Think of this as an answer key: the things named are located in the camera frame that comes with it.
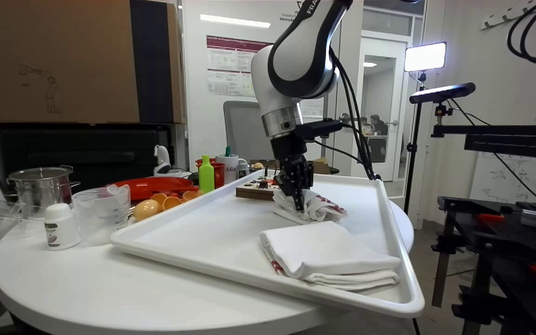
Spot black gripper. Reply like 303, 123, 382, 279
272, 134, 313, 193

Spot red striped white cloth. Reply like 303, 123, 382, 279
272, 190, 346, 223

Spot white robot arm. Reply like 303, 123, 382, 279
251, 0, 354, 195

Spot folded white cloth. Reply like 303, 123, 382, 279
259, 221, 400, 292

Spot white plastic tray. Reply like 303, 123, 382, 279
110, 173, 424, 318

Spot white mug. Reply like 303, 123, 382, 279
220, 149, 249, 182

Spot green plastic bottle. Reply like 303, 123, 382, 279
197, 156, 214, 192

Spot orange fruit pieces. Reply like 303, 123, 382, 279
132, 190, 197, 221

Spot red bowl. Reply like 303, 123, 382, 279
117, 177, 197, 203

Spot studio light panel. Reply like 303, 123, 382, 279
404, 41, 447, 72

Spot clear measuring cup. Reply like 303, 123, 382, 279
73, 184, 130, 246

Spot black metal rack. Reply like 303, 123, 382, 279
432, 121, 536, 335

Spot small white bottle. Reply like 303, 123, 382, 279
45, 203, 80, 249

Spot steel cooking pot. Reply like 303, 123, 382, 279
7, 166, 73, 214

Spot large cardboard box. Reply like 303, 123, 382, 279
0, 0, 184, 125

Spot wooden switch board toy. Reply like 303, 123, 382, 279
236, 169, 277, 201

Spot black tripod camera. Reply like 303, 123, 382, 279
404, 82, 476, 212

